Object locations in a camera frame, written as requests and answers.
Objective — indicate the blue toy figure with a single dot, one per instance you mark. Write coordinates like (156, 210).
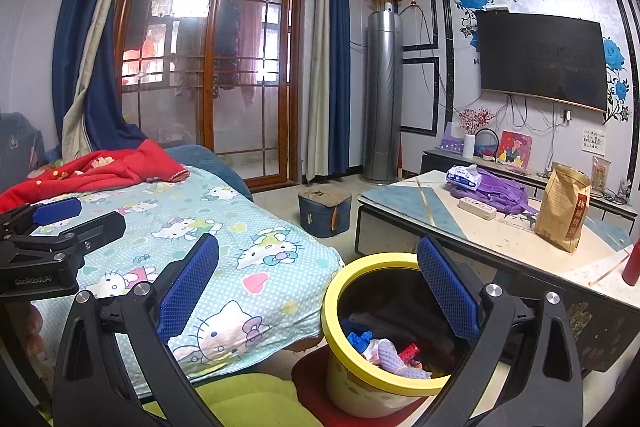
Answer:
(359, 339)

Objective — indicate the red bottle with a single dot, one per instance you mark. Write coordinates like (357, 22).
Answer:
(631, 264)

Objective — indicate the wide blue curtain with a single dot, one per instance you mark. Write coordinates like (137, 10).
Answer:
(85, 7)

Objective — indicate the marble top coffee table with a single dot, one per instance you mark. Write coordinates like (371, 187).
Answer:
(400, 207)

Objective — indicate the blue quilted cover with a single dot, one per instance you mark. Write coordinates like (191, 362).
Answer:
(220, 162)

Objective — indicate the red candy tube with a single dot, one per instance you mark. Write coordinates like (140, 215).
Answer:
(410, 352)

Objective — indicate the silver tower air conditioner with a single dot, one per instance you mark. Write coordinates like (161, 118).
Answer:
(385, 107)

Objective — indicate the round framed ornament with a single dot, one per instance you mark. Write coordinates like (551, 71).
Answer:
(486, 144)

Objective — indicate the narrow blue curtain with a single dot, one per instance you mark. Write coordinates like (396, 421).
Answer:
(340, 57)

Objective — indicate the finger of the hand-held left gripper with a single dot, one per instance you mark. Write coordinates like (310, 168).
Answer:
(57, 210)
(95, 232)

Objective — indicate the brown paper bag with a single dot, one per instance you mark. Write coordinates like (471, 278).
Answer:
(562, 207)

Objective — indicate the white wall adapter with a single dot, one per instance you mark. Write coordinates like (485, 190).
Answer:
(567, 115)

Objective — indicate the person's left hand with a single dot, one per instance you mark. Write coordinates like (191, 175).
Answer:
(31, 322)

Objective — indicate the white blue tissue pack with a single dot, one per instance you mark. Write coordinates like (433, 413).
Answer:
(462, 177)

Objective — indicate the colourful painted picture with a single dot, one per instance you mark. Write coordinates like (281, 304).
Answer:
(515, 149)

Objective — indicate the narrow beige curtain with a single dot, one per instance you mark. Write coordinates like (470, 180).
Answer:
(317, 107)

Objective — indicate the white wall note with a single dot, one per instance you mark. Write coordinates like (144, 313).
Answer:
(594, 139)

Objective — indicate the white vase with pink flowers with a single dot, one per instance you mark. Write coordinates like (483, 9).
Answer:
(468, 147)

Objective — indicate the dark television cabinet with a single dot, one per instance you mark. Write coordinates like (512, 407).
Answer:
(435, 162)

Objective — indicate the green cushion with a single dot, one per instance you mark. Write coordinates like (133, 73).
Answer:
(245, 394)

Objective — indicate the red blanket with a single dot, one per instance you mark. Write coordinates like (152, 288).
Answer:
(140, 162)

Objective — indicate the wooden glass sliding door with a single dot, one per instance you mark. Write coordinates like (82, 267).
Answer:
(216, 57)

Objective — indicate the beige power strip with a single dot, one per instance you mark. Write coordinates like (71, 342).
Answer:
(477, 208)

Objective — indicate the white foam net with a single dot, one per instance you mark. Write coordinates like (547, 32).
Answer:
(395, 357)

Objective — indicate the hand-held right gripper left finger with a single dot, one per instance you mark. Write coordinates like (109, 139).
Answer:
(187, 287)

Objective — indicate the purple card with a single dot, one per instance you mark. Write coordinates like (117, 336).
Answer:
(452, 142)

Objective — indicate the purple backpack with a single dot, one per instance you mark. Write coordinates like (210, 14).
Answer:
(495, 189)

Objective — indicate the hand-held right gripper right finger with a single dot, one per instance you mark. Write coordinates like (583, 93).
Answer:
(445, 289)

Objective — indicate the beige flat package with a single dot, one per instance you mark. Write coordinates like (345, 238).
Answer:
(600, 172)

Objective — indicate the cartoon cat printed bedsheet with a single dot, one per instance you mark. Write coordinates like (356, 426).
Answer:
(280, 287)

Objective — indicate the small white camera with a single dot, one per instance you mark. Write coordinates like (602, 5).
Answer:
(388, 7)

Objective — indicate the blue storage stool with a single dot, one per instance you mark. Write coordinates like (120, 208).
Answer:
(325, 212)

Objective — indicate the red floor mat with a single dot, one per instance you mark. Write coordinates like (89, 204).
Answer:
(310, 377)

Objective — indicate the dark grey bag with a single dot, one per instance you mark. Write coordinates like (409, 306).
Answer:
(17, 142)

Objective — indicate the black wall television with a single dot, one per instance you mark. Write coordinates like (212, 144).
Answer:
(540, 57)

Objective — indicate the yellow rimmed bin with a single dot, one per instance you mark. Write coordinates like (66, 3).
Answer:
(370, 261)

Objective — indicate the wide beige curtain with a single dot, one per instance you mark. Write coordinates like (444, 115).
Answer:
(100, 42)

